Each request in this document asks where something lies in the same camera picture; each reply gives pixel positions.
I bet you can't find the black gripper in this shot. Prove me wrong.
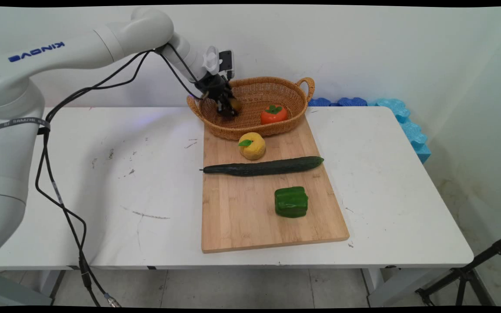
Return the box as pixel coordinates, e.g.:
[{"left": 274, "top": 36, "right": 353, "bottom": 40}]
[{"left": 197, "top": 73, "right": 240, "bottom": 118}]

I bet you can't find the yellow fruit toy green leaf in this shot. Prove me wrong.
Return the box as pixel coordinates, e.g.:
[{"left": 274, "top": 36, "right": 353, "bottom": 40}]
[{"left": 238, "top": 132, "right": 267, "bottom": 160}]

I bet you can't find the woven wicker basket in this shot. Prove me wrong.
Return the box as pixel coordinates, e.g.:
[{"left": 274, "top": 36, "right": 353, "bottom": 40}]
[{"left": 187, "top": 77, "right": 315, "bottom": 140}]

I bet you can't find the orange persimmon toy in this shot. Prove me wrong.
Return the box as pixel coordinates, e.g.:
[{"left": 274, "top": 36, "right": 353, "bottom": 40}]
[{"left": 261, "top": 105, "right": 288, "bottom": 125}]

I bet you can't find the dark green cucumber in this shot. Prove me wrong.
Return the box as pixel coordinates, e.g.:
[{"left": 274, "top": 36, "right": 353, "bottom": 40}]
[{"left": 200, "top": 156, "right": 324, "bottom": 176}]

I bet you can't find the wooden cutting board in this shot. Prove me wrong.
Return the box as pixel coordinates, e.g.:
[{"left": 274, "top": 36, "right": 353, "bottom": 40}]
[{"left": 201, "top": 114, "right": 350, "bottom": 254}]

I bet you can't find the green bell pepper toy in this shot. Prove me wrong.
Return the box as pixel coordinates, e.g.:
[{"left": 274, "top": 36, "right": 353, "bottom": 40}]
[{"left": 274, "top": 186, "right": 309, "bottom": 218}]

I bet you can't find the light blue foam mat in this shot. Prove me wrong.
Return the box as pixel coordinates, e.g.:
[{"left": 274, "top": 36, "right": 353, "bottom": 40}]
[{"left": 374, "top": 99, "right": 432, "bottom": 164}]

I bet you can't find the white table leg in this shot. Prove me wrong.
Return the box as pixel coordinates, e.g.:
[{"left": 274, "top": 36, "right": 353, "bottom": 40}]
[{"left": 361, "top": 266, "right": 451, "bottom": 307}]

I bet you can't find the grey table leg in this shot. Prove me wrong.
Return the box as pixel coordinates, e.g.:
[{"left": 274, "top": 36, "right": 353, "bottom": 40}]
[{"left": 0, "top": 270, "right": 68, "bottom": 307}]

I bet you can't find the black tripod stand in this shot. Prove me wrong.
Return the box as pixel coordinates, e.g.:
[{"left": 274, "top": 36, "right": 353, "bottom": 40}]
[{"left": 415, "top": 232, "right": 501, "bottom": 307}]

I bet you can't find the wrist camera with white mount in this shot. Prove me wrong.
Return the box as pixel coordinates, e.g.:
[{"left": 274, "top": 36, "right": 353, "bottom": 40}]
[{"left": 202, "top": 46, "right": 235, "bottom": 81}]

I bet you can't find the black cable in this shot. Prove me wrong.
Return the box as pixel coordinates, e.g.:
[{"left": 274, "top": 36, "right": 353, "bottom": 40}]
[
  {"left": 35, "top": 46, "right": 199, "bottom": 307},
  {"left": 35, "top": 43, "right": 203, "bottom": 307}
]

